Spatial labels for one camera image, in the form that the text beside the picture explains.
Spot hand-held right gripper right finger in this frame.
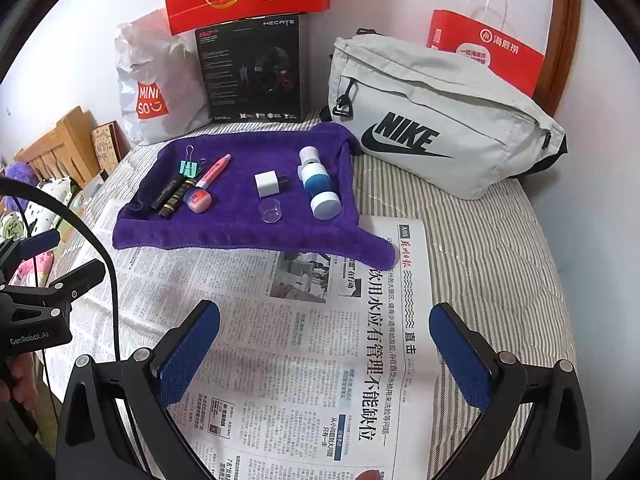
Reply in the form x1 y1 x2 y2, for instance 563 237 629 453
429 302 593 480

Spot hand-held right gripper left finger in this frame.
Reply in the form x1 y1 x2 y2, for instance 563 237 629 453
54 300 222 480

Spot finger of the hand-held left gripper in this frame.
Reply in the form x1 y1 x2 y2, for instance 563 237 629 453
0 229 61 281
10 259 107 306

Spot black gold tube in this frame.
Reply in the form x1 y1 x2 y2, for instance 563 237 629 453
158 177 198 219

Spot green binder clip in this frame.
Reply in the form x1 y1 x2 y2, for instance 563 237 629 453
175 145 207 181

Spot clear plastic cap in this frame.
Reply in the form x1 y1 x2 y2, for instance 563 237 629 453
259 199 284 224

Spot pink pen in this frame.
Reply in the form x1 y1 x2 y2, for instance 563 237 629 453
192 154 232 192

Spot white charger plug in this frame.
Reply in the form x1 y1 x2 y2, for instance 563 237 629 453
254 172 287 198

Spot white blue lotion bottle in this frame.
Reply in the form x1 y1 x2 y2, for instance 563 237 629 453
298 160 342 221

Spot person's left hand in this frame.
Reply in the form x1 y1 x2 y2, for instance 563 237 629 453
0 352 41 411

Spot pink cloth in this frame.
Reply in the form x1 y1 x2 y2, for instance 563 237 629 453
10 252 56 286

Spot white dotted pillow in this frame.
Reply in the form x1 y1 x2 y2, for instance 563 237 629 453
22 177 73 231

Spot purple plush toy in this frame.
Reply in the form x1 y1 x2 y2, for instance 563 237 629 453
4 161 36 183

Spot striped bed sheet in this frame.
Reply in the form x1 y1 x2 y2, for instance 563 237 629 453
75 110 578 480

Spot newspaper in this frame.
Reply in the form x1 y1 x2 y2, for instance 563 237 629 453
42 197 441 480

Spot brown patterned box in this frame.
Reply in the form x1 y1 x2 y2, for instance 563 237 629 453
91 121 123 168

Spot purple towel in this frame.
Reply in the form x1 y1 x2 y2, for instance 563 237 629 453
112 121 398 270

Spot white plastic shopping bag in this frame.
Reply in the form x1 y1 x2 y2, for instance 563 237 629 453
114 7 211 147

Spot black headset box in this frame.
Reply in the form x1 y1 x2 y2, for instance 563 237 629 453
194 12 310 125

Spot grey waist bag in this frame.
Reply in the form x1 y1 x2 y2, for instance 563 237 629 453
327 30 569 201

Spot brown wooden headboard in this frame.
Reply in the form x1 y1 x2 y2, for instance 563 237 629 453
535 0 583 116

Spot black cable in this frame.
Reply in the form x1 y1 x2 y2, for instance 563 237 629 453
0 177 122 363

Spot red paper bag white handles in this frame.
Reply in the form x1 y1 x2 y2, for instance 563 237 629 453
426 0 546 106

